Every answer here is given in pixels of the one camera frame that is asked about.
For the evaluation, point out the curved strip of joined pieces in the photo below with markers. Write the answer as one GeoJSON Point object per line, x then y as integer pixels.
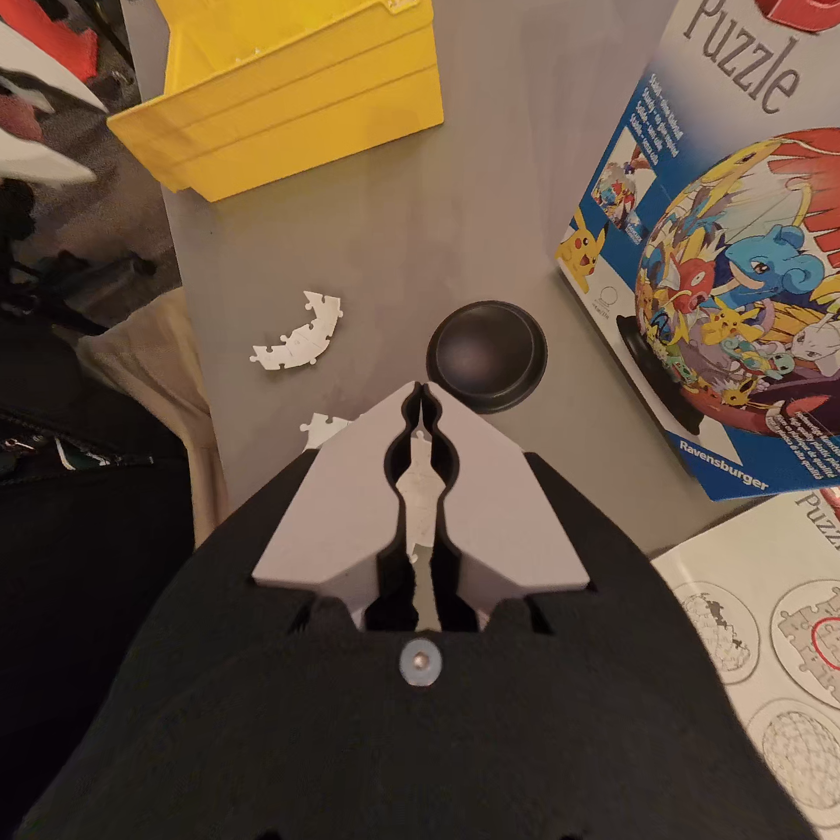
{"type": "Point", "coordinates": [302, 341]}

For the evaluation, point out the beige cloth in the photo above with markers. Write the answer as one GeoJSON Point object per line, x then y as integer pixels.
{"type": "Point", "coordinates": [151, 367]}

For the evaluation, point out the black metal frame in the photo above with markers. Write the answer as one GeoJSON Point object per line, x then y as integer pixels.
{"type": "Point", "coordinates": [124, 268]}

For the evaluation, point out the colourful puzzle box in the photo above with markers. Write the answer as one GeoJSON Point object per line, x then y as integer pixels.
{"type": "Point", "coordinates": [722, 262]}

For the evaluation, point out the black round puzzle stand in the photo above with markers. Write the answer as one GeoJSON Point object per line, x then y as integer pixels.
{"type": "Point", "coordinates": [485, 354]}

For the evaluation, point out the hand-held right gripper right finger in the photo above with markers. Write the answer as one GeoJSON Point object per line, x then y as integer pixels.
{"type": "Point", "coordinates": [512, 518]}

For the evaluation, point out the white instruction sheet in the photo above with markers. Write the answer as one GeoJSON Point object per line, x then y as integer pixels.
{"type": "Point", "coordinates": [754, 656]}

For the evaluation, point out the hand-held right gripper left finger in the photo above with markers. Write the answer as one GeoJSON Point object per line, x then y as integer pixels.
{"type": "Point", "coordinates": [328, 512]}

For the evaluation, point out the person's black clothing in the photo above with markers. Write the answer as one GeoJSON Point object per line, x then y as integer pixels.
{"type": "Point", "coordinates": [79, 558]}

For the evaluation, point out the large joined puzzle ball section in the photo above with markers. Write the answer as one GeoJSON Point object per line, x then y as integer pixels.
{"type": "Point", "coordinates": [323, 430]}

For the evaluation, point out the yellow plastic bin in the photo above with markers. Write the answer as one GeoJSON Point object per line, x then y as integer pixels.
{"type": "Point", "coordinates": [295, 98]}

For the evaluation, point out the white and red object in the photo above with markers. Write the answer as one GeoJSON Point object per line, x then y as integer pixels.
{"type": "Point", "coordinates": [39, 59]}

